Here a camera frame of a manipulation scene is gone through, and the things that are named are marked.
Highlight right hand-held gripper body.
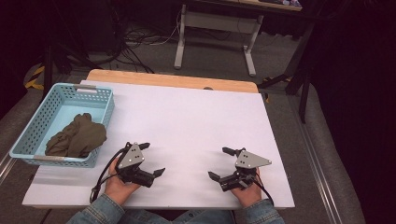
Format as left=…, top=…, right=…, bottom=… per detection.
left=219, top=148, right=273, bottom=192

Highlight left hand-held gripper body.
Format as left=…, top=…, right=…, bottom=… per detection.
left=115, top=142, right=156, bottom=189

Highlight olive green pants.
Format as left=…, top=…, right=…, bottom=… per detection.
left=45, top=112, right=107, bottom=158

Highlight light blue plastic basket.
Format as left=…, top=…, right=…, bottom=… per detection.
left=8, top=82, right=116, bottom=169

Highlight person's left hand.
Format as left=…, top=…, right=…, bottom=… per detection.
left=104, top=157, right=141, bottom=206

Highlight person's right hand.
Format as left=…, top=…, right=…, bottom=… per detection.
left=230, top=167, right=263, bottom=209

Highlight person's legs in jeans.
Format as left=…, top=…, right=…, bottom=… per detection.
left=124, top=208, right=247, bottom=224

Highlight black metal stand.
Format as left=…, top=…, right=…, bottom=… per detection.
left=257, top=21, right=316, bottom=124

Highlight black tripod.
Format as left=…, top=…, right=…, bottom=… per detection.
left=40, top=0, right=104, bottom=102

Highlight yellow black striped tape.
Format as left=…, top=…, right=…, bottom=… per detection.
left=24, top=63, right=46, bottom=91

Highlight metal floor rail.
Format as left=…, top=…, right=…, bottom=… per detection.
left=298, top=120, right=344, bottom=224
left=0, top=152, right=17, bottom=185

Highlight bundle of black floor cables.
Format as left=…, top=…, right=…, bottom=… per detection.
left=102, top=8, right=181, bottom=74

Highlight white floor cable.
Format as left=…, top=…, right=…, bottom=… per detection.
left=148, top=8, right=183, bottom=46

